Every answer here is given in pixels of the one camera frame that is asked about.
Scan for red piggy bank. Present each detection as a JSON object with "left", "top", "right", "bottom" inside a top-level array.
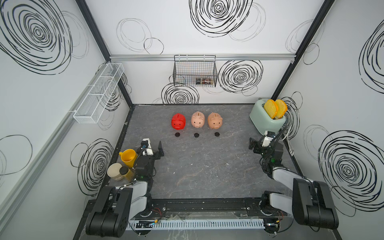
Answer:
[{"left": 171, "top": 113, "right": 186, "bottom": 130}]

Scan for light pink piggy bank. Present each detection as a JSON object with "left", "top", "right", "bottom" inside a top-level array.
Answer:
[{"left": 191, "top": 111, "right": 205, "bottom": 128}]

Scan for orange-tan piggy bank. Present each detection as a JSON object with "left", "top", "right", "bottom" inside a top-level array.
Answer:
[{"left": 208, "top": 113, "right": 223, "bottom": 130}]

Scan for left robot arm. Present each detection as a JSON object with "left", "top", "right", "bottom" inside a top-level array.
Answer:
[{"left": 85, "top": 138, "right": 165, "bottom": 238}]

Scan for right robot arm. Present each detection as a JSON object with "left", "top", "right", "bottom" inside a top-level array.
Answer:
[{"left": 249, "top": 136, "right": 339, "bottom": 230}]

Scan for yellow mug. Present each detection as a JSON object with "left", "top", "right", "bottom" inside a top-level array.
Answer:
[{"left": 119, "top": 149, "right": 138, "bottom": 168}]

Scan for yellow jar with black lid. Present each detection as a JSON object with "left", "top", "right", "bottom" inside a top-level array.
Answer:
[{"left": 119, "top": 166, "right": 135, "bottom": 181}]

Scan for mint green toaster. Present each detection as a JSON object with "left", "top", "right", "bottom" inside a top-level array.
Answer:
[{"left": 250, "top": 99, "right": 286, "bottom": 135}]

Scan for yellow toast slice left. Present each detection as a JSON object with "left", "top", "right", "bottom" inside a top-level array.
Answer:
[{"left": 264, "top": 99, "right": 279, "bottom": 119}]

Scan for yellow toast slice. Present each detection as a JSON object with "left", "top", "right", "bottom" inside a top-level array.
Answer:
[
  {"left": 264, "top": 99, "right": 279, "bottom": 119},
  {"left": 275, "top": 100, "right": 288, "bottom": 119}
]

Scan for yellow toast slice right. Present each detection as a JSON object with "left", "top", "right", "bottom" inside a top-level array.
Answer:
[{"left": 275, "top": 100, "right": 288, "bottom": 119}]

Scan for small items in basket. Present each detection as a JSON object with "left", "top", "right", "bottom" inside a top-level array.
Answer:
[{"left": 195, "top": 78, "right": 215, "bottom": 85}]

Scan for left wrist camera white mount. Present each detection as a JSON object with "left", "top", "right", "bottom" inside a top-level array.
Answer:
[{"left": 141, "top": 138, "right": 154, "bottom": 156}]

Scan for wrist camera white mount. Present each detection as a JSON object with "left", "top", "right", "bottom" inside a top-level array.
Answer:
[
  {"left": 261, "top": 131, "right": 276, "bottom": 148},
  {"left": 141, "top": 138, "right": 154, "bottom": 156}
]

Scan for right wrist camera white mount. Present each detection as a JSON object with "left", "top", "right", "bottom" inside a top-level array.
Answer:
[{"left": 261, "top": 131, "right": 276, "bottom": 148}]

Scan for white toaster power cable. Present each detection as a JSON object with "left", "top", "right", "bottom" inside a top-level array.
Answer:
[{"left": 283, "top": 119, "right": 295, "bottom": 157}]

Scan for black corrugated right cable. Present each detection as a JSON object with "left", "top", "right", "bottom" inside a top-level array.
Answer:
[{"left": 272, "top": 124, "right": 289, "bottom": 145}]

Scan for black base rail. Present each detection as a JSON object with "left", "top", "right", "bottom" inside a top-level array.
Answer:
[{"left": 143, "top": 197, "right": 326, "bottom": 218}]

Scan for white wire wall shelf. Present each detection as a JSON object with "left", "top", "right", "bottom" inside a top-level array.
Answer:
[{"left": 74, "top": 63, "right": 124, "bottom": 124}]

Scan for white slotted cable duct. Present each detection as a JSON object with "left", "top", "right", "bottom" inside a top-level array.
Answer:
[{"left": 127, "top": 219, "right": 265, "bottom": 231}]

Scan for black wire wall basket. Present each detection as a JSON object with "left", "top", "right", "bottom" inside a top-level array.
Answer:
[{"left": 172, "top": 55, "right": 218, "bottom": 88}]

